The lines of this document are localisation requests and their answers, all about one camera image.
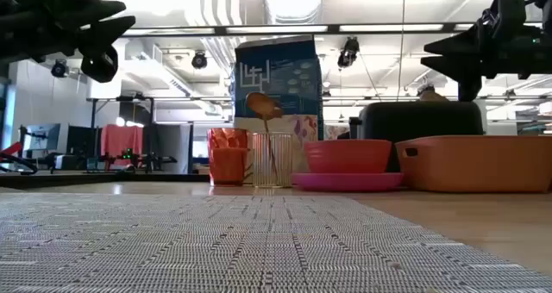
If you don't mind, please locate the black toaster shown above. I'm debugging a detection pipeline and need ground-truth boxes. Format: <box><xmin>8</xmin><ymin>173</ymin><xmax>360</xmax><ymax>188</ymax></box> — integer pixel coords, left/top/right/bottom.
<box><xmin>348</xmin><ymin>101</ymin><xmax>484</xmax><ymax>173</ymax></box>

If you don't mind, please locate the blue cereal box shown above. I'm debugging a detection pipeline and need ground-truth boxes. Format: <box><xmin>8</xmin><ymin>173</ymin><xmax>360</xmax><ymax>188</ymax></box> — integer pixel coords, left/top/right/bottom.
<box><xmin>231</xmin><ymin>34</ymin><xmax>324</xmax><ymax>173</ymax></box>

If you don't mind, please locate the orange hanging cloth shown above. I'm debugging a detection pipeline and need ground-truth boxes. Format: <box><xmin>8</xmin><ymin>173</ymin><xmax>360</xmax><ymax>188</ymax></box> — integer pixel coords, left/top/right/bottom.
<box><xmin>100</xmin><ymin>123</ymin><xmax>144</xmax><ymax>157</ymax></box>

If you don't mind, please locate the black overhead frame beam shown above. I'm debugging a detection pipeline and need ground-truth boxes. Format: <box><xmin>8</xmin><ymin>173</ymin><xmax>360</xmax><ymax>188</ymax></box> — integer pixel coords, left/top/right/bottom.
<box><xmin>122</xmin><ymin>22</ymin><xmax>544</xmax><ymax>38</ymax></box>

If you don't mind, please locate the red bowl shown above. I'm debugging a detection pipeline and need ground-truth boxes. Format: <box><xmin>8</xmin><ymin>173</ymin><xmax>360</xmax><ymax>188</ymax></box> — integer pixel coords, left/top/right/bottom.
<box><xmin>304</xmin><ymin>139</ymin><xmax>392</xmax><ymax>174</ymax></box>

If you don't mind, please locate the orange faceted glass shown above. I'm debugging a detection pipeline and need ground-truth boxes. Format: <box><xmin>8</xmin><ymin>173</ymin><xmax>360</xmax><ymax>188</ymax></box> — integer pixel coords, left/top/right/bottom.
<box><xmin>206</xmin><ymin>128</ymin><xmax>250</xmax><ymax>186</ymax></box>

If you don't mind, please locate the small black background robot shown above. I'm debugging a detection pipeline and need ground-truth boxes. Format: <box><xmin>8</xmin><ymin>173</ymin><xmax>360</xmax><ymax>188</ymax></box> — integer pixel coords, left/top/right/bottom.
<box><xmin>85</xmin><ymin>148</ymin><xmax>178</xmax><ymax>173</ymax></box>

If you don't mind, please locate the red object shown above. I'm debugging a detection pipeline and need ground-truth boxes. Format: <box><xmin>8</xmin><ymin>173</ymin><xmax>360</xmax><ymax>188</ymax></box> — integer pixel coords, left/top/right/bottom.
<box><xmin>0</xmin><ymin>140</ymin><xmax>22</xmax><ymax>159</ymax></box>

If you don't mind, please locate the orange plastic bin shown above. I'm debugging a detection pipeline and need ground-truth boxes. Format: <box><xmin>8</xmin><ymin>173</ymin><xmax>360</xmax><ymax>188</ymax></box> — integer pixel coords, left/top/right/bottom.
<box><xmin>395</xmin><ymin>134</ymin><xmax>552</xmax><ymax>194</ymax></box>

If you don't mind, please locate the grey partition panel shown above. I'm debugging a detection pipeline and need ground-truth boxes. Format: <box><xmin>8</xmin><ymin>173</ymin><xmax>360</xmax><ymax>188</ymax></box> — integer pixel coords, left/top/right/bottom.
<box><xmin>144</xmin><ymin>122</ymin><xmax>194</xmax><ymax>173</ymax></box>

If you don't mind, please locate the grey woven placemat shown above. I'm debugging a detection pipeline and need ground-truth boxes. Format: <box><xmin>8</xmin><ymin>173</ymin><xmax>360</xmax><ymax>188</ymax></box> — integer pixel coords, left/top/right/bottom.
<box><xmin>0</xmin><ymin>192</ymin><xmax>552</xmax><ymax>293</ymax></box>

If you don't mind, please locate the computer monitor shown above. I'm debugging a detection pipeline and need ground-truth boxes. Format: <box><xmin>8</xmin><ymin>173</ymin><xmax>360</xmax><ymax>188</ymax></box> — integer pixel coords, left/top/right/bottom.
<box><xmin>20</xmin><ymin>122</ymin><xmax>61</xmax><ymax>153</ymax></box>

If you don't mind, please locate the shelf with blue bins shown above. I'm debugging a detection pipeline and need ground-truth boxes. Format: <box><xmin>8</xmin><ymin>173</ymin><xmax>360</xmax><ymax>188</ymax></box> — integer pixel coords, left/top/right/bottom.
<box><xmin>517</xmin><ymin>122</ymin><xmax>552</xmax><ymax>136</ymax></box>

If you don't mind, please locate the person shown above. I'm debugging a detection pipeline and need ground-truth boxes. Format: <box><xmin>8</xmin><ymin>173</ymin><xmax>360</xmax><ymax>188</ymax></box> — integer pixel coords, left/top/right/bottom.
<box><xmin>420</xmin><ymin>88</ymin><xmax>449</xmax><ymax>103</ymax></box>

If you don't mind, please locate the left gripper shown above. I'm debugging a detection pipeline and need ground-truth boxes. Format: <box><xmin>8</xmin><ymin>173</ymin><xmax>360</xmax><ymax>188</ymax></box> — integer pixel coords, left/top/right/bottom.
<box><xmin>0</xmin><ymin>0</ymin><xmax>136</xmax><ymax>65</ymax></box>

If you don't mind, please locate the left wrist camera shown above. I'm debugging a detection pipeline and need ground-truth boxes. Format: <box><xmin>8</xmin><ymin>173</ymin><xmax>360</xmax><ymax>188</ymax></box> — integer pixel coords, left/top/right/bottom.
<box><xmin>80</xmin><ymin>46</ymin><xmax>119</xmax><ymax>84</ymax></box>

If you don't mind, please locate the black cable loop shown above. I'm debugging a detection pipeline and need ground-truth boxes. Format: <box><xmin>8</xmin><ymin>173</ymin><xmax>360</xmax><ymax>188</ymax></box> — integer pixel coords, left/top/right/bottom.
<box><xmin>0</xmin><ymin>153</ymin><xmax>39</xmax><ymax>176</ymax></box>

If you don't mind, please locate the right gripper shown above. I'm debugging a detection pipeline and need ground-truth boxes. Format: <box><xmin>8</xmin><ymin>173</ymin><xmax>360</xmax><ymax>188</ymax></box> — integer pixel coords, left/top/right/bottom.
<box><xmin>420</xmin><ymin>23</ymin><xmax>552</xmax><ymax>103</ymax></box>

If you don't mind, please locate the pink plate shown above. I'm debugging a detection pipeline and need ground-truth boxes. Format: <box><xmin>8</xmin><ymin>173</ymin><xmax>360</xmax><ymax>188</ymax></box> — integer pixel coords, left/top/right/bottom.
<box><xmin>292</xmin><ymin>171</ymin><xmax>405</xmax><ymax>193</ymax></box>

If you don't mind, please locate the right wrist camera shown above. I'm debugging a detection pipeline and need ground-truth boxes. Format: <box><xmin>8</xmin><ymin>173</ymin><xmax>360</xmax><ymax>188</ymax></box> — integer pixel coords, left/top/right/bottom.
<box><xmin>480</xmin><ymin>0</ymin><xmax>528</xmax><ymax>42</ymax></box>

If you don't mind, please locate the black table frame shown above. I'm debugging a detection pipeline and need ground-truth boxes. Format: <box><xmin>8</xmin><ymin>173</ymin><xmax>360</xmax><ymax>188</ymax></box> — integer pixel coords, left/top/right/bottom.
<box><xmin>85</xmin><ymin>95</ymin><xmax>156</xmax><ymax>173</ymax></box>

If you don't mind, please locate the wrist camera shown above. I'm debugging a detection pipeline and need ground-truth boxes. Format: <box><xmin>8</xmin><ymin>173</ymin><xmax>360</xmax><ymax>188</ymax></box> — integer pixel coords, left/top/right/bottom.
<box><xmin>480</xmin><ymin>0</ymin><xmax>528</xmax><ymax>42</ymax></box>
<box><xmin>80</xmin><ymin>46</ymin><xmax>119</xmax><ymax>84</ymax></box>

